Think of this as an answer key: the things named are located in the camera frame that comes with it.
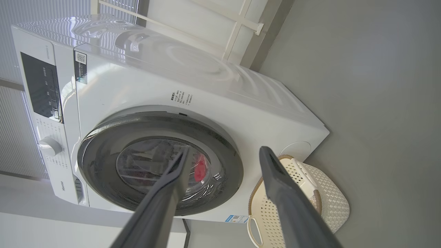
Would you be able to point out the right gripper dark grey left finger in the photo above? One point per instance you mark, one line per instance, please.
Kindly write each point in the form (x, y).
(162, 206)

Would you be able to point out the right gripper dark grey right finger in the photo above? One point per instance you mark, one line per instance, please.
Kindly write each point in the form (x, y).
(293, 206)

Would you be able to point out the red garment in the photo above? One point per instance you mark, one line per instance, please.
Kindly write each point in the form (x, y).
(200, 170)

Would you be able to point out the dark round glass washer door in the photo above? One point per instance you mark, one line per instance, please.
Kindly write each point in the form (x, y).
(100, 155)

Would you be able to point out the cream perforated laundry basket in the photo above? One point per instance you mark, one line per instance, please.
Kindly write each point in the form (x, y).
(330, 199)

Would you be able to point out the white front-load washing machine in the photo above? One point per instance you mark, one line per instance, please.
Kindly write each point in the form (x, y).
(137, 86)

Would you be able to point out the black washing machine display panel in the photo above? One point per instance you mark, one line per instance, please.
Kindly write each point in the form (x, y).
(39, 86)

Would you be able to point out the round white filter cover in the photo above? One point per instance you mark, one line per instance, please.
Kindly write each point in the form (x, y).
(296, 148)

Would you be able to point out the blue energy label sticker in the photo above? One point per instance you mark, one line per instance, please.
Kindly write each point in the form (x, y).
(236, 218)

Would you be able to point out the white round control knob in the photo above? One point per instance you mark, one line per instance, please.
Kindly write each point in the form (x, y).
(50, 146)

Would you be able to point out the QR code sticker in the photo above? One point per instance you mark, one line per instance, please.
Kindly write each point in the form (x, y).
(80, 67)

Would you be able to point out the white metal railing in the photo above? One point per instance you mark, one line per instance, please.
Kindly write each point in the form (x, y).
(237, 27)

